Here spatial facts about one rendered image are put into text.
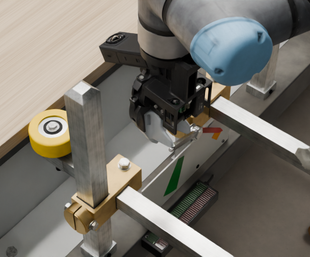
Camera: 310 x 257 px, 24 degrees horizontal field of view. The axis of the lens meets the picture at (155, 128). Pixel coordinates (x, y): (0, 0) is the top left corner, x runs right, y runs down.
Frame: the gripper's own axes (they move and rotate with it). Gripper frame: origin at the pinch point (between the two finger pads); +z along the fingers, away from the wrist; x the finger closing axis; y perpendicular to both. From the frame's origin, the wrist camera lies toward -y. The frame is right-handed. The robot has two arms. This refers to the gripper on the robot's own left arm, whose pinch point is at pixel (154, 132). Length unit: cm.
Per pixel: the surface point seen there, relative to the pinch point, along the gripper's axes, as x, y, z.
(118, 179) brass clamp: -4.2, -3.8, 11.4
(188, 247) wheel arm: -5.1, 12.3, 12.2
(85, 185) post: -10.7, -3.9, 6.5
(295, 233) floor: 61, 0, 99
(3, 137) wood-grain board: -12.8, -21.3, 8.3
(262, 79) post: 39.1, -7.1, 23.1
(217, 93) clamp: 21.0, -4.6, 11.2
